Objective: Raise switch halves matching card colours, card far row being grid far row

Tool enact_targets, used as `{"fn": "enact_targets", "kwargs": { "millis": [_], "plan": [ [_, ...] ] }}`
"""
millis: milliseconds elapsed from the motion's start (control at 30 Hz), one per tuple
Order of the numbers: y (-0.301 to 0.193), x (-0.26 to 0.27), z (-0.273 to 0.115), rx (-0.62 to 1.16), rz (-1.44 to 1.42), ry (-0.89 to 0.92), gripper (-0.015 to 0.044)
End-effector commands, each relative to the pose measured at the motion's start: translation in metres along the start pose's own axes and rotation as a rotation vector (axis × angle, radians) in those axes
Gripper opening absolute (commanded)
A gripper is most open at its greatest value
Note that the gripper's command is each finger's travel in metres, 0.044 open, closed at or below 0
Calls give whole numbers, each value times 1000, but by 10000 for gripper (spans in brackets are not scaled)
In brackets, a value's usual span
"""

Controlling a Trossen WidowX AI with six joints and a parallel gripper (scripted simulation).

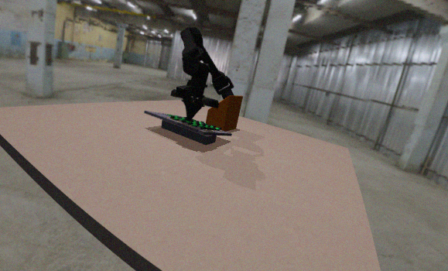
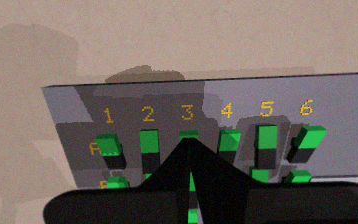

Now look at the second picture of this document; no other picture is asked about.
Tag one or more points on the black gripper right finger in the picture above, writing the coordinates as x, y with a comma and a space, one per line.
227, 195

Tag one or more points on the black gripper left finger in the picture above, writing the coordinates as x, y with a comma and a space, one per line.
163, 198

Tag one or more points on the grey switch panel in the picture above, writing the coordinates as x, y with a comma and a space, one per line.
289, 129

